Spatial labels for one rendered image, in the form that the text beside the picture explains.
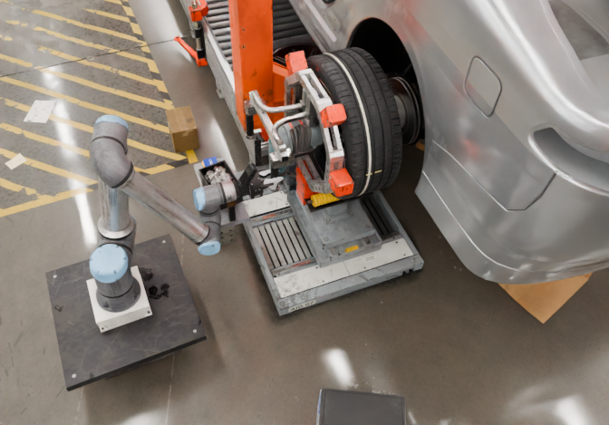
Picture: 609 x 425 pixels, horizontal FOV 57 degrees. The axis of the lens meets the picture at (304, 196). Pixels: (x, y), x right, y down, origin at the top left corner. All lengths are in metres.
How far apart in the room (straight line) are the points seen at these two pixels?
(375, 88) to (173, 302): 1.32
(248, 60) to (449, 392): 1.84
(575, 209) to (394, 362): 1.36
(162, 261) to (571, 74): 1.94
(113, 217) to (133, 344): 0.58
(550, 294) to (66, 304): 2.45
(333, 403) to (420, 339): 0.74
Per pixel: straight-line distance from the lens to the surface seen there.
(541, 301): 3.28
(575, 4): 3.40
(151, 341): 2.60
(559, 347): 3.19
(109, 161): 2.01
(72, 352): 2.67
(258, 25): 2.63
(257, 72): 2.77
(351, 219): 3.01
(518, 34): 1.82
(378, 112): 2.30
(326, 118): 2.20
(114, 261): 2.42
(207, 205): 2.31
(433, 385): 2.88
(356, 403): 2.42
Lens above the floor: 2.61
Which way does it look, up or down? 50 degrees down
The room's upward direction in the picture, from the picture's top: 4 degrees clockwise
